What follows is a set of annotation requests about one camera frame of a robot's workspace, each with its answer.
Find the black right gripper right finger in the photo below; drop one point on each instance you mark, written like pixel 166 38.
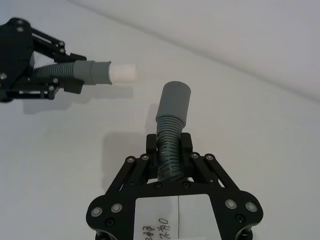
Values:
pixel 205 168

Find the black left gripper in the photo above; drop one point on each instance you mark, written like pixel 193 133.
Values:
pixel 15 52

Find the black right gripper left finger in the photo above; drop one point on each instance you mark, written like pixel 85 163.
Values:
pixel 136 167

